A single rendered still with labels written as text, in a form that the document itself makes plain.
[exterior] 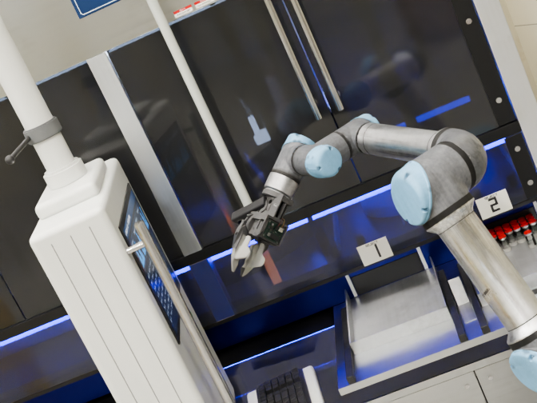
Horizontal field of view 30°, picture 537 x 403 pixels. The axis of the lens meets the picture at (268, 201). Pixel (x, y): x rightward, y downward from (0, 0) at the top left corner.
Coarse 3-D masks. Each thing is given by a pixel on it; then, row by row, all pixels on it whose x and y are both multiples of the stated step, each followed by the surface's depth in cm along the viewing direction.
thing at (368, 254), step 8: (376, 240) 271; (384, 240) 270; (360, 248) 271; (368, 248) 271; (384, 248) 271; (360, 256) 272; (368, 256) 272; (376, 256) 272; (384, 256) 272; (368, 264) 273
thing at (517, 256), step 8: (536, 240) 268; (512, 248) 270; (520, 248) 268; (528, 248) 266; (536, 248) 264; (512, 256) 266; (520, 256) 264; (528, 256) 262; (536, 256) 260; (520, 264) 259; (528, 264) 258; (536, 264) 256; (520, 272) 255; (528, 272) 253; (536, 272) 244; (528, 280) 245; (536, 280) 245; (480, 296) 247
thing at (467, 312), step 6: (450, 282) 255; (456, 282) 255; (456, 288) 254; (462, 288) 254; (456, 294) 254; (462, 294) 253; (456, 300) 253; (462, 300) 253; (468, 300) 253; (462, 306) 252; (468, 306) 250; (462, 312) 249; (468, 312) 248; (468, 318) 244; (474, 318) 243
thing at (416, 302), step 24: (432, 264) 274; (384, 288) 282; (408, 288) 275; (432, 288) 269; (360, 312) 274; (384, 312) 268; (408, 312) 262; (432, 312) 248; (360, 336) 261; (384, 336) 251
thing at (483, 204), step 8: (496, 192) 265; (504, 192) 265; (480, 200) 266; (504, 200) 266; (480, 208) 267; (488, 208) 267; (496, 208) 266; (504, 208) 266; (512, 208) 266; (488, 216) 267
